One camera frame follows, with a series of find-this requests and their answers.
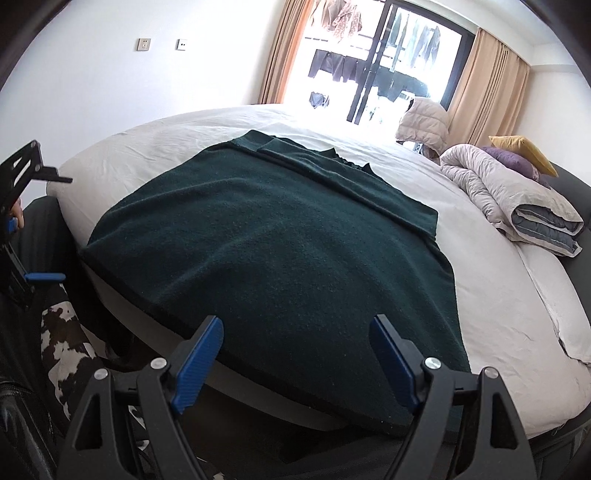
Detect folded grey white duvet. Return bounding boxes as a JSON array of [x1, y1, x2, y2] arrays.
[[440, 144, 584, 258]]

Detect purple pillow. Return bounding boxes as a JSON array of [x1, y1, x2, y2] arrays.
[[482, 147, 540, 182]]

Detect white bed sheet mattress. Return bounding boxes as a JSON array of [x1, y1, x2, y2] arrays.
[[47, 105, 590, 437]]

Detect beige puffer jacket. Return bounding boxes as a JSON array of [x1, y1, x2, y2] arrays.
[[394, 97, 450, 159]]

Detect right beige curtain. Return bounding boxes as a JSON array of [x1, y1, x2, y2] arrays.
[[448, 28, 531, 146]]

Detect yellow pillow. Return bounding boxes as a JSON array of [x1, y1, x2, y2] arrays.
[[489, 135, 559, 178]]

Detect beige wall socket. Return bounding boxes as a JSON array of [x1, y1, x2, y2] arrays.
[[136, 38, 151, 52]]

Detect black white patterned trousers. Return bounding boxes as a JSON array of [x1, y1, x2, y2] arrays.
[[37, 283, 154, 437]]

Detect dark hanging clothes on rack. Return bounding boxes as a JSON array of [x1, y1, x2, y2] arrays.
[[308, 49, 429, 102]]

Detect black balcony door frame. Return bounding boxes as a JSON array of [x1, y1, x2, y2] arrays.
[[346, 1, 475, 125]]

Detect left beige curtain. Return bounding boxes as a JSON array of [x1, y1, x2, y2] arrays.
[[257, 0, 315, 104]]

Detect dark green knit sweater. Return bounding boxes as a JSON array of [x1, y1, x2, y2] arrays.
[[82, 131, 470, 425]]

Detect beige curtain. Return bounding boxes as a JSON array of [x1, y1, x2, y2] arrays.
[[257, 0, 315, 104], [448, 28, 531, 146]]

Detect person's left hand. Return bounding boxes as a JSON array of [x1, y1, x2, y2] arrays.
[[11, 199, 24, 229]]

